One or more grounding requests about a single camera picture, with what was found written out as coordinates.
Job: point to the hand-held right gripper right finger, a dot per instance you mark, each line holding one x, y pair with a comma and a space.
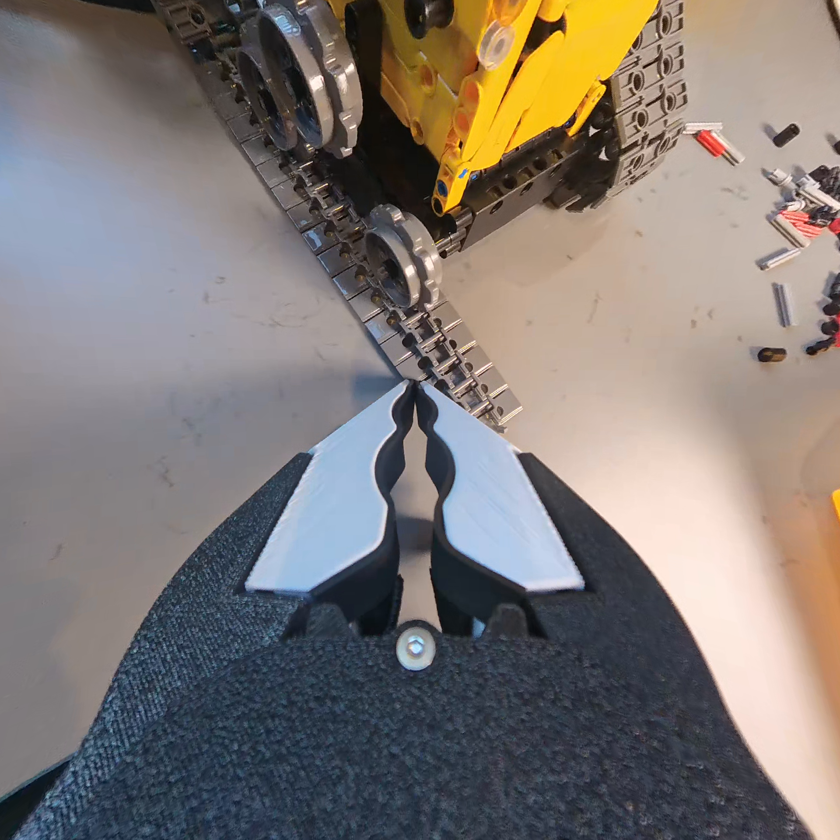
505, 519

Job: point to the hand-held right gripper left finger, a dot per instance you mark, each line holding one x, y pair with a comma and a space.
328, 519

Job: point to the yellow toy brick bulldozer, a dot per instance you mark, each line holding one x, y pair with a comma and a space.
486, 105

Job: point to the pile of small brick pins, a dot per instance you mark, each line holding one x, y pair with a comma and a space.
801, 223

